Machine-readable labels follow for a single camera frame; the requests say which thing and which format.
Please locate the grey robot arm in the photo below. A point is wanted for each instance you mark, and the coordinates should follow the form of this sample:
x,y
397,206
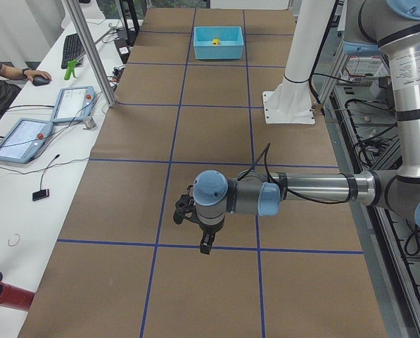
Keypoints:
x,y
389,27

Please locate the teach pendant far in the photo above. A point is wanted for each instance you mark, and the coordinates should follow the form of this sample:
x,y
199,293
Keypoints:
x,y
73,104

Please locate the small metal cylinder weight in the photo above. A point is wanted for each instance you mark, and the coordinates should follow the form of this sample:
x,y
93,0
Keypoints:
x,y
88,123

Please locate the light blue plastic bin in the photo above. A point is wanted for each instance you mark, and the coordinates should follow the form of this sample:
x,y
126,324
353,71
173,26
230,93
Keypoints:
x,y
231,42

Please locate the person's forearm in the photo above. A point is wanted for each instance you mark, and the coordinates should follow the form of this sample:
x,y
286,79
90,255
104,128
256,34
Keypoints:
x,y
12,73

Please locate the aluminium frame post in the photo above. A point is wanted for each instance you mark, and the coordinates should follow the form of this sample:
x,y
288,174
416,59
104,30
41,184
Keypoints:
x,y
82,29

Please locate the black keyboard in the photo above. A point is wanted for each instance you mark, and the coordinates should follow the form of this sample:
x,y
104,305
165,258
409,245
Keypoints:
x,y
72,50

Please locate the brown paper table mat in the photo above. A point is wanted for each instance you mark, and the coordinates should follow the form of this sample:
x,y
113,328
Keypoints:
x,y
122,268

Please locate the person's hand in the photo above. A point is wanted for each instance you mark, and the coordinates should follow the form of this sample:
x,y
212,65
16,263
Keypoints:
x,y
32,74

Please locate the small black device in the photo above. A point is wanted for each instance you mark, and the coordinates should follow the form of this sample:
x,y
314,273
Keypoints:
x,y
40,194

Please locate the red water bottle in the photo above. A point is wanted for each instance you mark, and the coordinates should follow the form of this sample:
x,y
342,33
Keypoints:
x,y
15,297

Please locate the black computer mouse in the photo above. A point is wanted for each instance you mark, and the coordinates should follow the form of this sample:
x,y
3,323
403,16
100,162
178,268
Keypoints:
x,y
39,80

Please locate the teach pendant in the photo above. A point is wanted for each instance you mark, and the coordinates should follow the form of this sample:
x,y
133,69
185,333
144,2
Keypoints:
x,y
25,140
73,104

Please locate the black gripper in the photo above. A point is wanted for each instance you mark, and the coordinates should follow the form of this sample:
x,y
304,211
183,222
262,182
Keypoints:
x,y
210,229

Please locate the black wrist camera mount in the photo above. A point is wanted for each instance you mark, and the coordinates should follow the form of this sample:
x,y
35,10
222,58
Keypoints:
x,y
185,208

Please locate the white camera pillar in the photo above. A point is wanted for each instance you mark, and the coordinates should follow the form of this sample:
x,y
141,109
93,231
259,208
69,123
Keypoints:
x,y
291,101

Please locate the green plastic tool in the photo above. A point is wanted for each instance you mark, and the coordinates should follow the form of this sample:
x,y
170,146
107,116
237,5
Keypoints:
x,y
70,70

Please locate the teach pendant near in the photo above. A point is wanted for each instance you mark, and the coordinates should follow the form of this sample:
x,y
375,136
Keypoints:
x,y
25,140

